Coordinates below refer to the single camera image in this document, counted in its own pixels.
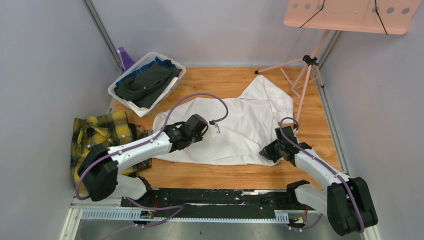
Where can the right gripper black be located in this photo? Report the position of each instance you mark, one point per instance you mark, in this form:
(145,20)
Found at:
(267,152)

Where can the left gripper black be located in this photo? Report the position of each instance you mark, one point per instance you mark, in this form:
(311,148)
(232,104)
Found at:
(200,137)

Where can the white long sleeve shirt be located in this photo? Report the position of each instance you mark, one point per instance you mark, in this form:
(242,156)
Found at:
(248,128)

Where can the white plastic laundry basket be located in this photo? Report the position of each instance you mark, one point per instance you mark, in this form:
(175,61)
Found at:
(142,111)

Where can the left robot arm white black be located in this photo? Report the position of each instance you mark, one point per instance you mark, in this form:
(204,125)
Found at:
(101,172)

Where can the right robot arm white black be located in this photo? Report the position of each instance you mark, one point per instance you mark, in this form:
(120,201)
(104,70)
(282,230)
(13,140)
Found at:
(346,201)

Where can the red blue plaid shirt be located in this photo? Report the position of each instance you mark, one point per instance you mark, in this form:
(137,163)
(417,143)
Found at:
(139,132)

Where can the dark striped shirt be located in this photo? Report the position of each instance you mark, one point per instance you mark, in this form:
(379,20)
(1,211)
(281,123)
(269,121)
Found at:
(146,87)

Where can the blue shirt in basket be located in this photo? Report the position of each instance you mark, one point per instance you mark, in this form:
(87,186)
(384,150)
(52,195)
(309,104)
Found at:
(167,63)

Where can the yellow plaid shirt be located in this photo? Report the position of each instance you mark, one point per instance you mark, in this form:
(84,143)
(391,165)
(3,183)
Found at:
(109,130)

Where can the purple wedge object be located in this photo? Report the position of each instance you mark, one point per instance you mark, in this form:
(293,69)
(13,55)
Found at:
(125,59)

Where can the pink music stand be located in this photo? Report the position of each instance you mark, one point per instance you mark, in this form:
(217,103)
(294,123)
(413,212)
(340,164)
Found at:
(390,17)

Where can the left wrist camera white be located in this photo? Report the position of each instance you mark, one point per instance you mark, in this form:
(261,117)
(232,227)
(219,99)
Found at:
(213,130)

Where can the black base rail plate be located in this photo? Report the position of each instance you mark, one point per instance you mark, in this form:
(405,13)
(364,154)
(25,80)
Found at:
(225,204)

